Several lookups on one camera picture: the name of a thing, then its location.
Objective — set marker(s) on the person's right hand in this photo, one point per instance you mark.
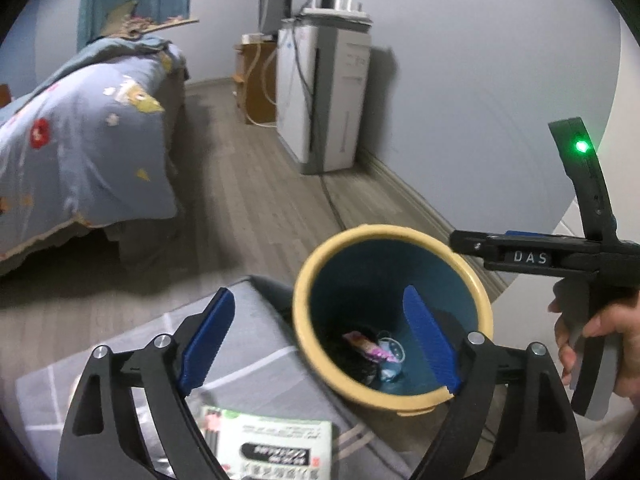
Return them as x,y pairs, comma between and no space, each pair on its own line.
627,340

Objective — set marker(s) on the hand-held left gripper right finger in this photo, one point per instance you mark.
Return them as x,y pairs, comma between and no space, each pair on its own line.
430,340

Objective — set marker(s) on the white floor appliance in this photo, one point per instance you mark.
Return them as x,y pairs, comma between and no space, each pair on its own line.
340,95

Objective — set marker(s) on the white router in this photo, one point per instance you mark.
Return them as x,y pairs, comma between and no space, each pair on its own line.
335,7

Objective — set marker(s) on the dark wrapper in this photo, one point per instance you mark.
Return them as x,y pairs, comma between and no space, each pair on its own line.
347,362

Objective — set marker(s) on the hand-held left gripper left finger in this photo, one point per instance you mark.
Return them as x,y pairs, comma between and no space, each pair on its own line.
210,340

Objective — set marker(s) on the bed with blue quilt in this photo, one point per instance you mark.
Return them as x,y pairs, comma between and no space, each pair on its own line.
85,145

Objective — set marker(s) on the wooden cabinet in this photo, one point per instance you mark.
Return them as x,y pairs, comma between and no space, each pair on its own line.
255,85

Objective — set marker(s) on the white printed package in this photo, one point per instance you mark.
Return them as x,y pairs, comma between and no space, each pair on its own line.
280,440

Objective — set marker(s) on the small white box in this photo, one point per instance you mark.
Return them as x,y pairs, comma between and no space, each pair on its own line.
251,39

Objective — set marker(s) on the clear blue plastic wrapper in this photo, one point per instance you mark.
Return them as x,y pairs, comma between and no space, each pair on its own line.
392,367

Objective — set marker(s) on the pink snack wrapper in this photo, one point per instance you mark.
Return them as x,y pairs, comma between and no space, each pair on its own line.
367,347

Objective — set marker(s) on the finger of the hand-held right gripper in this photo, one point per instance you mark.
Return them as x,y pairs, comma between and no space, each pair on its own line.
475,244

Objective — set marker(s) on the teal bin with yellow rim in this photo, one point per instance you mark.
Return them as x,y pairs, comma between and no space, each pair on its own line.
350,280

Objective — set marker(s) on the patterned cloth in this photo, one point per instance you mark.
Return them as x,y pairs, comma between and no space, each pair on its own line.
150,25

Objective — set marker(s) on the grey rug with white lines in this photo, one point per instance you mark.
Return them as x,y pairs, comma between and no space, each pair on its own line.
260,330

